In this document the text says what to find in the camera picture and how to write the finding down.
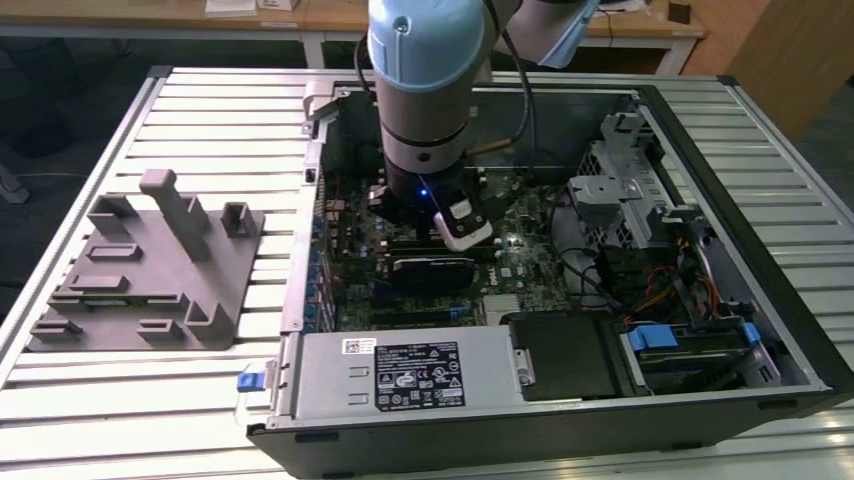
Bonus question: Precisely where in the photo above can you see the black expansion slot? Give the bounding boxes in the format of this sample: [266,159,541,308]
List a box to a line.
[370,308,457,326]

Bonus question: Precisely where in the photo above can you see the black plastic shroud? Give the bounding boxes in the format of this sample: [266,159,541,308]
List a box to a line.
[500,309,660,404]

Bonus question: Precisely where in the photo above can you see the wooden cabinet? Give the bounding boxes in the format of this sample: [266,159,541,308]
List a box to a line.
[681,0,854,139]

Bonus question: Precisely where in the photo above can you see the black RAM slot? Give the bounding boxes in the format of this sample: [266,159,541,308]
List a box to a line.
[386,248,501,257]
[386,253,501,262]
[385,237,501,246]
[385,243,501,251]

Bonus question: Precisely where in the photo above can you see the black graphics card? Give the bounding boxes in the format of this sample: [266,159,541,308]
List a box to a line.
[386,255,480,292]

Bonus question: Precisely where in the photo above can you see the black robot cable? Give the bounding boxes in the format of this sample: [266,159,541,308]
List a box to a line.
[355,32,379,104]

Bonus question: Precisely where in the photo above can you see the silver power supply unit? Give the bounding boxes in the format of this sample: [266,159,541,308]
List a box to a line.
[293,328,529,422]

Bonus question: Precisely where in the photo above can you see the grey furniture foot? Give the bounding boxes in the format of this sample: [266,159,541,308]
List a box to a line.
[0,162,31,204]

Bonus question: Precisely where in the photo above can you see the white paper sheet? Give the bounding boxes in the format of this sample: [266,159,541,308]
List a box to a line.
[203,0,259,15]

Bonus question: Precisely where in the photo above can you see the small silver heatsink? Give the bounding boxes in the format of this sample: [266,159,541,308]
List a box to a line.
[482,293,524,317]

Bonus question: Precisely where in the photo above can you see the blue disk carrier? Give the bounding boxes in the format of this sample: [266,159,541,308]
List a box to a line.
[626,322,764,360]

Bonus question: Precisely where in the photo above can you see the green motherboard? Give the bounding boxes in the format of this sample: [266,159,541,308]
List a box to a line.
[318,172,580,335]

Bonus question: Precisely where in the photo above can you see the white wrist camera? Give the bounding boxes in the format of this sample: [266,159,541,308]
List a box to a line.
[432,197,497,253]

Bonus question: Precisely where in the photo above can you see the wooden desk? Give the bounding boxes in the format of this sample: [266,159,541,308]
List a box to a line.
[0,0,710,76]

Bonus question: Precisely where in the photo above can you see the black open PC case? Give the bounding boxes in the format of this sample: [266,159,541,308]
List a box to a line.
[246,74,854,480]

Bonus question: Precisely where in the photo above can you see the grey parts rack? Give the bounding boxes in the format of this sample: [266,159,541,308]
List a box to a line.
[26,168,267,351]

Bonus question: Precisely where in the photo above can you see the silver metal drive cage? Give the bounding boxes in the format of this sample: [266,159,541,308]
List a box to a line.
[565,112,720,251]

